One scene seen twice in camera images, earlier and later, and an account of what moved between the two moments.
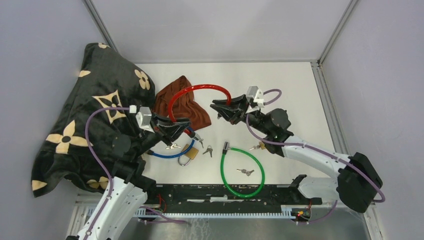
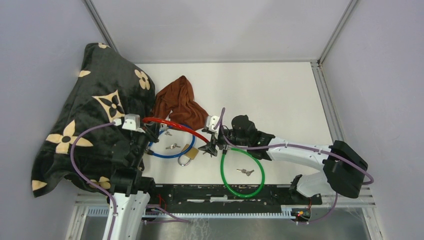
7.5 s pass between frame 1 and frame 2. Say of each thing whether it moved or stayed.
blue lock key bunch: stayed
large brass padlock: stayed
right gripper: moved
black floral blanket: stayed
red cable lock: moved
